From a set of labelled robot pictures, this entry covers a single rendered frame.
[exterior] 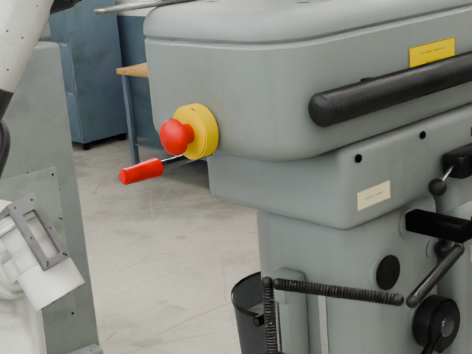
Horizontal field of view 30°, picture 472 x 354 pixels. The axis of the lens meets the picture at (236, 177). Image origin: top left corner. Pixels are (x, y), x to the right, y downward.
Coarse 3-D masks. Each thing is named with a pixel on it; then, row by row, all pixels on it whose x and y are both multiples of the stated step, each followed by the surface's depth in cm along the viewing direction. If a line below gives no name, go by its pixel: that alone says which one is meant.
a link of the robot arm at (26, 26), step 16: (0, 0) 113; (16, 0) 113; (32, 0) 114; (48, 0) 116; (64, 0) 117; (80, 0) 116; (0, 16) 113; (16, 16) 114; (32, 16) 115; (48, 16) 118; (0, 32) 113; (16, 32) 114; (32, 32) 116; (0, 48) 114; (16, 48) 115; (32, 48) 118; (0, 64) 115; (16, 64) 116; (0, 80) 115; (16, 80) 117
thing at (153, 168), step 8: (152, 160) 106; (168, 160) 107; (176, 160) 108; (184, 160) 109; (192, 160) 110; (128, 168) 104; (136, 168) 104; (144, 168) 104; (152, 168) 105; (160, 168) 106; (168, 168) 107; (120, 176) 104; (128, 176) 103; (136, 176) 104; (144, 176) 104; (152, 176) 105; (128, 184) 104
